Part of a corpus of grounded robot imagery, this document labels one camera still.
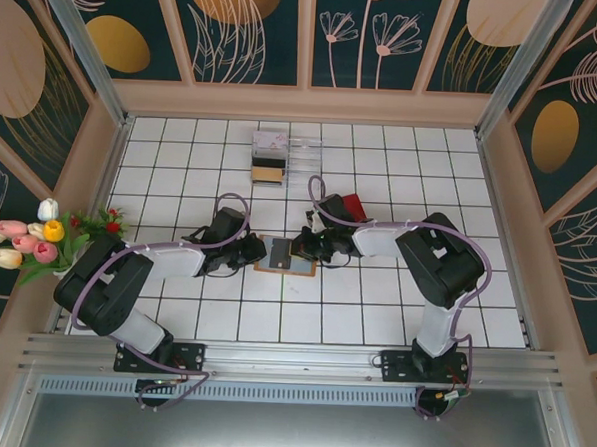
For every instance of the orange leather card holder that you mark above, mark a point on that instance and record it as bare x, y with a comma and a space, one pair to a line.
264, 254

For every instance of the black credit card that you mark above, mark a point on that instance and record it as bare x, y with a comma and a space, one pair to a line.
281, 252

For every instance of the clear acrylic card stand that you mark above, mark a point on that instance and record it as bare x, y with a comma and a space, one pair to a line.
304, 159

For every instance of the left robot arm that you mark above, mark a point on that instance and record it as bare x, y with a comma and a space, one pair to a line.
176, 262

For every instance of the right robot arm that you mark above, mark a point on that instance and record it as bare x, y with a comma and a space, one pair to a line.
378, 237

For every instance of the gold card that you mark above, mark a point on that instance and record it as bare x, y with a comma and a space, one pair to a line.
267, 177

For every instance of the black printed card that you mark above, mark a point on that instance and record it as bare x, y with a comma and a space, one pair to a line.
268, 161

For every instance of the white floral card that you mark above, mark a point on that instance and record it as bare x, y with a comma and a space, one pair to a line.
270, 143

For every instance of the red flower green sprig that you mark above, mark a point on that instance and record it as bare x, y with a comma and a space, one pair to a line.
95, 222

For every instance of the yellow artificial tulip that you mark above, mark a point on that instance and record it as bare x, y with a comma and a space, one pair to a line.
53, 230

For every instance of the deep pink artificial tulip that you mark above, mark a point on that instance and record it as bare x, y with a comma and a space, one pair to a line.
45, 251

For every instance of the white artificial tulip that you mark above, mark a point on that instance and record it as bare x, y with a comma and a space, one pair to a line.
49, 209

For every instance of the brushed metal sheet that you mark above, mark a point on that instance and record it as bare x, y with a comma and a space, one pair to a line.
287, 433

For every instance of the tulip flower bouquet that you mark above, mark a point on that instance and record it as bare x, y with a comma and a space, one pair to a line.
33, 272

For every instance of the aluminium mounting rail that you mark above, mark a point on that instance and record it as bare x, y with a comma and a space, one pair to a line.
291, 358

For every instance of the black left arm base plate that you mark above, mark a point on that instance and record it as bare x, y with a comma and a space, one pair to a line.
191, 358

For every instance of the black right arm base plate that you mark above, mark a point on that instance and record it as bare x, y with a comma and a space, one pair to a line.
396, 369

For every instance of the aluminium frame post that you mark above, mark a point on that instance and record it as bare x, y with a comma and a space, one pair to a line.
517, 70
87, 57

